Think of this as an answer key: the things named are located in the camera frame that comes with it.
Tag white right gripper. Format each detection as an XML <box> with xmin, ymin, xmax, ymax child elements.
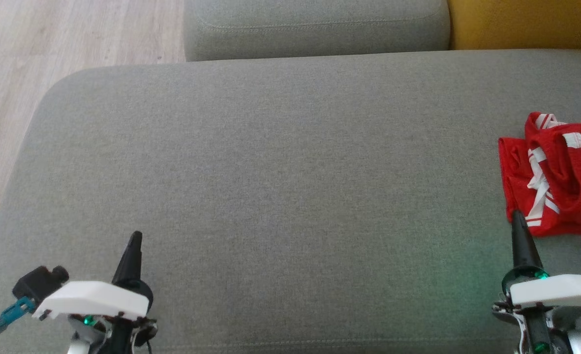
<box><xmin>492</xmin><ymin>210</ymin><xmax>581</xmax><ymax>311</ymax></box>

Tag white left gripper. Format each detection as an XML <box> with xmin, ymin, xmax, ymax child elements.
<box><xmin>32</xmin><ymin>230</ymin><xmax>158</xmax><ymax>347</ymax></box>

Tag red white-striped shorts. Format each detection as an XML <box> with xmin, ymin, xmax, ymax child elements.
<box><xmin>524</xmin><ymin>112</ymin><xmax>581</xmax><ymax>237</ymax></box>

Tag wide grey sofa ottoman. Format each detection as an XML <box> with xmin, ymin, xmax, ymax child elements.
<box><xmin>0</xmin><ymin>49</ymin><xmax>581</xmax><ymax>354</ymax></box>

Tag long yellow sofa back cushion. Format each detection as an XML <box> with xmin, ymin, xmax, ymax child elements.
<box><xmin>448</xmin><ymin>0</ymin><xmax>581</xmax><ymax>51</ymax></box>

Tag grey sofa seat cushion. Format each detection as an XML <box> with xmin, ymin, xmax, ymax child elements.
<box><xmin>183</xmin><ymin>0</ymin><xmax>451</xmax><ymax>62</ymax></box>

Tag teal camera cable connector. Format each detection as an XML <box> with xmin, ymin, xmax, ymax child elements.
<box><xmin>0</xmin><ymin>296</ymin><xmax>36</xmax><ymax>335</ymax></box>

